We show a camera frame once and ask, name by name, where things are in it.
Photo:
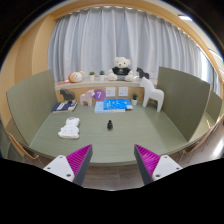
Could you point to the purple round number sign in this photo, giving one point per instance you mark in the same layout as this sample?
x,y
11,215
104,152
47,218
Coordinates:
x,y
99,94

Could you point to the ceiling light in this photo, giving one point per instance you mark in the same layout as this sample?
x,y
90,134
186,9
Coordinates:
x,y
185,17

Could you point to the small black charger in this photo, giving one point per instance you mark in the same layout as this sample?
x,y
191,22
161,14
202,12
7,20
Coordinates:
x,y
110,125

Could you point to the white bear-shaped power strip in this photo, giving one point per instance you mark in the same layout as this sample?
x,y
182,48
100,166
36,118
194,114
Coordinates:
x,y
70,130

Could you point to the wooden chair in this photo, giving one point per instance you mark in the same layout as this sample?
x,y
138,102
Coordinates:
x,y
20,148

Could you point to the grey horse figure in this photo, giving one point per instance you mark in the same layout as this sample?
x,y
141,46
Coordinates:
x,y
66,95

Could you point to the cream teddy bear black shirt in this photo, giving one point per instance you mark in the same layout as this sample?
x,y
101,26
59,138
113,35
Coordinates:
x,y
121,71

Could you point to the large white horse figure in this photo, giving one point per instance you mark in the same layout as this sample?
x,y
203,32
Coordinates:
x,y
151,93

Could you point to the grey pleated curtain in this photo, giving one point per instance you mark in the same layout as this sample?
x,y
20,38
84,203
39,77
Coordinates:
x,y
100,40

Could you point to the light wooden sill ledge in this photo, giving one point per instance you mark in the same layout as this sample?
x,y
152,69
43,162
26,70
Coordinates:
x,y
100,83

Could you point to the small dark horse figure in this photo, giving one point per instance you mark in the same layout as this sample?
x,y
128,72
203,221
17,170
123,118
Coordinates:
x,y
142,73

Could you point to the round orange white plush toy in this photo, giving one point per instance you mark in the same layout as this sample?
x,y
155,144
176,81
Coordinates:
x,y
76,77

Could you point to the small potted plant white pot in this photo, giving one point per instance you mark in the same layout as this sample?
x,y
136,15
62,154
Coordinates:
x,y
134,102
91,77
102,77

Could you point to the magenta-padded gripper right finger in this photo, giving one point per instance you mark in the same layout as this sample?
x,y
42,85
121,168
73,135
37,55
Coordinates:
x,y
156,166

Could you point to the pink horse figure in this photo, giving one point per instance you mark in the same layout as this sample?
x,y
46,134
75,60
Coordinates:
x,y
87,98

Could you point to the dark blue book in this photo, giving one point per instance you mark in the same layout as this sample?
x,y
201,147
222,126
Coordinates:
x,y
61,106

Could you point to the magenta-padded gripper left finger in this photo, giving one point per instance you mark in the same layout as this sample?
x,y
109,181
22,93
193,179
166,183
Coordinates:
x,y
68,166

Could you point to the bright blue book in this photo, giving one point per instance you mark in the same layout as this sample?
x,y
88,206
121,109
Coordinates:
x,y
116,104

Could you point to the green desk partition panel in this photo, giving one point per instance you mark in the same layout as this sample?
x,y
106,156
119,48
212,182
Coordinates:
x,y
30,106
183,100
215,105

